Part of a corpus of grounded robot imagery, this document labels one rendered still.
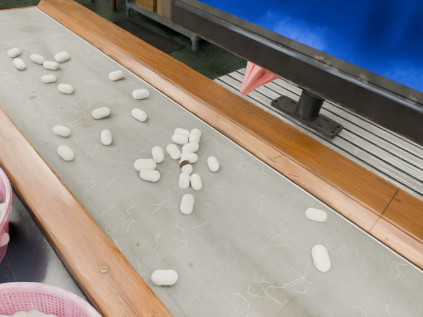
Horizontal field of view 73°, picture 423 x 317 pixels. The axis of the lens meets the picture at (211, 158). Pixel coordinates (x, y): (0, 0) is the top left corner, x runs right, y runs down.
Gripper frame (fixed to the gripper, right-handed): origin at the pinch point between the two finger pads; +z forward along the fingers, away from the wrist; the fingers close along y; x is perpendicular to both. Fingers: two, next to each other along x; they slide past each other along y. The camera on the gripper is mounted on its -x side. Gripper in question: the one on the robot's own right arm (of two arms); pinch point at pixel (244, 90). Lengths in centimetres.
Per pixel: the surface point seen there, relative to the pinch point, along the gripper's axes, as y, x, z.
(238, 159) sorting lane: 4.1, 6.9, 10.1
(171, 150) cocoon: -4.3, -0.5, 16.3
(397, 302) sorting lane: 35.5, 4.1, 13.5
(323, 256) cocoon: 25.5, 0.4, 14.5
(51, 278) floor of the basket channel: -0.8, -10.4, 40.8
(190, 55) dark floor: -156, 153, -48
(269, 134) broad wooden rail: 4.8, 10.1, 2.4
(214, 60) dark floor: -137, 161, -58
